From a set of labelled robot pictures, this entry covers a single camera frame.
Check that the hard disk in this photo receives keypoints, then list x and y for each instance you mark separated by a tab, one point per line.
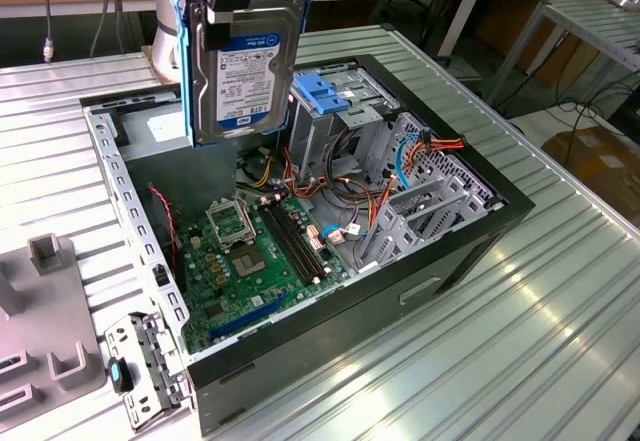
250	91

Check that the small black case latch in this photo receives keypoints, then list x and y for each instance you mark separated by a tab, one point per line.
160	275

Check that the black open PC case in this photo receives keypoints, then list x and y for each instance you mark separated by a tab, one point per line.
350	321

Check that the blue expansion slot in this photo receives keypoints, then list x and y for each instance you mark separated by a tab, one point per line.
250	317

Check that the metal slat side table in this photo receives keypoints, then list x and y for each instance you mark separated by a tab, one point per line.
600	26

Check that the grey power supply unit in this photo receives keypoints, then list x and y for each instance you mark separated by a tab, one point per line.
165	176

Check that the grey parts rack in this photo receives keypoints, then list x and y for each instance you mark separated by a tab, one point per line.
45	311

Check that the grey metal disk bay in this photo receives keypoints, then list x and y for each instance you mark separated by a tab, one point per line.
395	241

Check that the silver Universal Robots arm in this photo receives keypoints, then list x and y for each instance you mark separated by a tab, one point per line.
165	26

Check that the green motherboard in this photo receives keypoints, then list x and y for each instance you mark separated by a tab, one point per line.
200	271

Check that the blue plastic drive latch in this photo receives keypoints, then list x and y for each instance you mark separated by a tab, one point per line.
320	93

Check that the grey metal drive cage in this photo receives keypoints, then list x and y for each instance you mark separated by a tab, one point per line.
320	141

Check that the large flat cardboard box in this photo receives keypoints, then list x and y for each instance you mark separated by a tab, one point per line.
600	161

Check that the black RAM slot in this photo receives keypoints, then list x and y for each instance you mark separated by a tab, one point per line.
304	237
283	245
297	240
290	242

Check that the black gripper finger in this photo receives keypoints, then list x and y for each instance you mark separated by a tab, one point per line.
222	26

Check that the CPU socket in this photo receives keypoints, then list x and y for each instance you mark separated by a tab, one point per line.
248	261

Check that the grey metal slot retainer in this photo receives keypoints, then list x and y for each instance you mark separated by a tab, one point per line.
150	361

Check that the black latch with blue button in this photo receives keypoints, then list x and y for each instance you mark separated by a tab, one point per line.
120	376

